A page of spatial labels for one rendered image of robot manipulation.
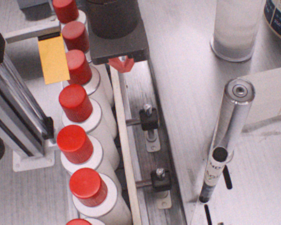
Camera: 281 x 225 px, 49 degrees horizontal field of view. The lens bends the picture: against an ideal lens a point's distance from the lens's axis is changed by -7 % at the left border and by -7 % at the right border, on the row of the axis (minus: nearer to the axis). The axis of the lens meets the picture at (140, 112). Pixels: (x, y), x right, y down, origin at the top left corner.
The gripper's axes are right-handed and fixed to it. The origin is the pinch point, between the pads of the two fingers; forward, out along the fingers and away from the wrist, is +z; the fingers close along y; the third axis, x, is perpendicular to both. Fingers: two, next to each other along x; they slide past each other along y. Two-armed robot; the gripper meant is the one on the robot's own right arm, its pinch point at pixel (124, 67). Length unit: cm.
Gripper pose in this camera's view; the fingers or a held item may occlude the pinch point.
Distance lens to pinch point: 46.7
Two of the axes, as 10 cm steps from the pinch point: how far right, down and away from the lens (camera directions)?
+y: -1.5, -8.5, 5.0
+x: -9.8, 1.8, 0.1
